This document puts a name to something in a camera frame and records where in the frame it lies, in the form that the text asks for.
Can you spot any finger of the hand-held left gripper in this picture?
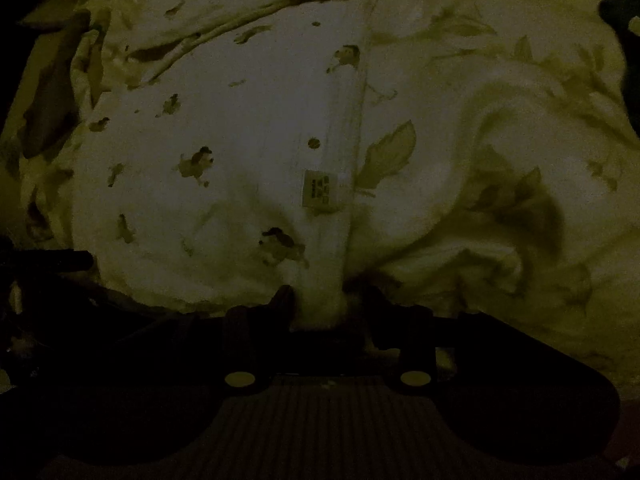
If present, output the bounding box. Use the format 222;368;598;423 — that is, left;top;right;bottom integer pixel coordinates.
0;249;96;275

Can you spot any white printed small garment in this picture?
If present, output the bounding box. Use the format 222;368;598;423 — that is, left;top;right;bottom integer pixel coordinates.
72;0;371;333

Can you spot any leaf print bed sheet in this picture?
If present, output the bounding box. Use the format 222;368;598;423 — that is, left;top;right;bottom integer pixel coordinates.
0;0;640;391

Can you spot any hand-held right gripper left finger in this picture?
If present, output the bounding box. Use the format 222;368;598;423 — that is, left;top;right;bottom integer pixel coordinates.
145;284;297;392

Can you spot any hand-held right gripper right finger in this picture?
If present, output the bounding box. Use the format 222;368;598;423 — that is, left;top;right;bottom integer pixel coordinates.
349;284;532;392

